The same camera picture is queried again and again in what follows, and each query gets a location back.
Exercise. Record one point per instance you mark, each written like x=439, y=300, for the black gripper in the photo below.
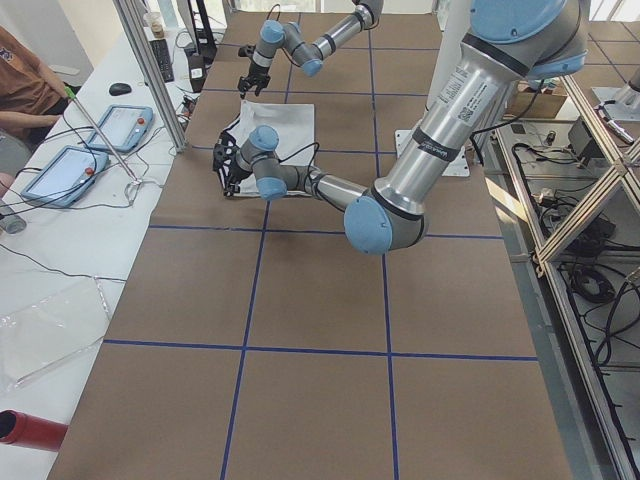
x=257, y=71
x=233, y=176

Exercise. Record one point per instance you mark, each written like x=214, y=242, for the grey cartoon print t-shirt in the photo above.
x=276, y=148

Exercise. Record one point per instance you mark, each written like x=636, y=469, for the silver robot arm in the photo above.
x=309, y=56
x=507, y=41

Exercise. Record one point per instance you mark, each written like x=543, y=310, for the black keyboard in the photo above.
x=160, y=51

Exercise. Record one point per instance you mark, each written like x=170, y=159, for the upper teach pendant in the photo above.
x=126, y=125

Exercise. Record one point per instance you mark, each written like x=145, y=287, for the teach pendant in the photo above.
x=66, y=177
x=126, y=125

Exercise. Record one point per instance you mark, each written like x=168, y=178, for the black computer mouse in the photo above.
x=119, y=89

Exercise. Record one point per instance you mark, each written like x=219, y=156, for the lower teach pendant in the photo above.
x=66, y=177

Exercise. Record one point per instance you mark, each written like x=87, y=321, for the seated person brown shirt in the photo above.
x=33, y=96

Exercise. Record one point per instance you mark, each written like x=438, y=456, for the grey water bottle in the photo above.
x=11, y=222

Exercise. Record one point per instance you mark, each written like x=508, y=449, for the clear plastic sheet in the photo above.
x=41, y=337

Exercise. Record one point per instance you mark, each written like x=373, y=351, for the red bottle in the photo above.
x=24, y=430

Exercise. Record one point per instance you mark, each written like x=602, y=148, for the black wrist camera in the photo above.
x=246, y=51

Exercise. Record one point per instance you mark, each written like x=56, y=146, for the aluminium frame post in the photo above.
x=132, y=24

